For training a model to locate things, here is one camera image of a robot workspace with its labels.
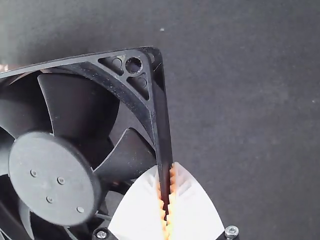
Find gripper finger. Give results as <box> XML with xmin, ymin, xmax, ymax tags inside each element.
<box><xmin>165</xmin><ymin>161</ymin><xmax>240</xmax><ymax>240</ymax></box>
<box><xmin>92</xmin><ymin>164</ymin><xmax>166</xmax><ymax>240</ymax></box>

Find black square fan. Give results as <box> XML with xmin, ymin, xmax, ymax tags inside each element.
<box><xmin>0</xmin><ymin>45</ymin><xmax>174</xmax><ymax>240</ymax></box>

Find black mat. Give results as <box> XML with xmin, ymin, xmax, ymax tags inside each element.
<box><xmin>0</xmin><ymin>0</ymin><xmax>320</xmax><ymax>240</ymax></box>

